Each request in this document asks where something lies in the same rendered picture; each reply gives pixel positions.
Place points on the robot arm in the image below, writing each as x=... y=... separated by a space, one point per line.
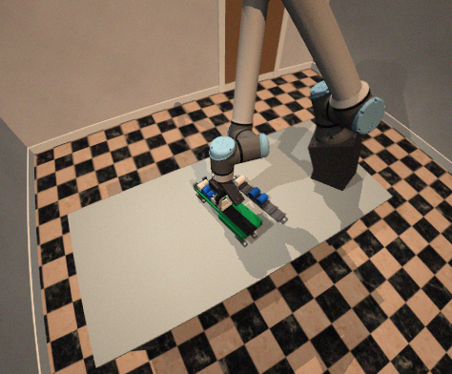
x=351 y=105

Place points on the blue plastic bar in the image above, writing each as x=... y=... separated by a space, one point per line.
x=254 y=192
x=210 y=194
x=205 y=190
x=261 y=199

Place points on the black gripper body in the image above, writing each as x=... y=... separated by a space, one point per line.
x=216 y=188

